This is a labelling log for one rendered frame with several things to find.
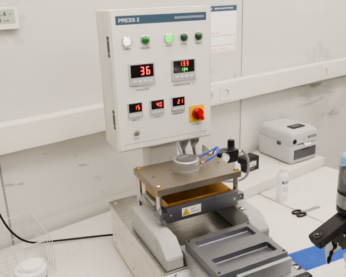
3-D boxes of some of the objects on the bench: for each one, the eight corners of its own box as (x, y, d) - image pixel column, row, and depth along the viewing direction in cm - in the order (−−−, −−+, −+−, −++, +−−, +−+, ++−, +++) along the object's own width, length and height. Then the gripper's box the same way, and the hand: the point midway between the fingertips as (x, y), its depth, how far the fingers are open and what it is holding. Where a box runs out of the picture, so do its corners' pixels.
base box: (113, 246, 151) (110, 203, 146) (203, 220, 166) (203, 181, 161) (180, 351, 105) (178, 294, 100) (296, 302, 120) (300, 251, 115)
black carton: (236, 169, 203) (236, 156, 200) (250, 165, 207) (250, 151, 205) (245, 173, 198) (246, 159, 196) (258, 169, 203) (259, 155, 201)
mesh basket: (-43, 269, 141) (-51, 236, 137) (34, 242, 155) (29, 211, 151) (-29, 306, 123) (-37, 269, 119) (57, 271, 138) (52, 237, 134)
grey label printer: (256, 152, 224) (257, 121, 219) (283, 144, 234) (285, 115, 228) (291, 166, 204) (293, 133, 199) (319, 158, 214) (322, 126, 208)
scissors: (299, 218, 165) (299, 216, 165) (289, 212, 170) (289, 211, 169) (323, 209, 172) (324, 208, 172) (313, 204, 176) (313, 203, 176)
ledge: (157, 193, 191) (157, 184, 190) (278, 150, 238) (278, 143, 237) (200, 217, 168) (200, 208, 167) (324, 165, 216) (324, 157, 214)
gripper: (385, 214, 110) (375, 281, 117) (345, 192, 123) (338, 253, 129) (360, 221, 107) (351, 289, 114) (321, 198, 120) (316, 260, 126)
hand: (337, 270), depth 120 cm, fingers open, 8 cm apart
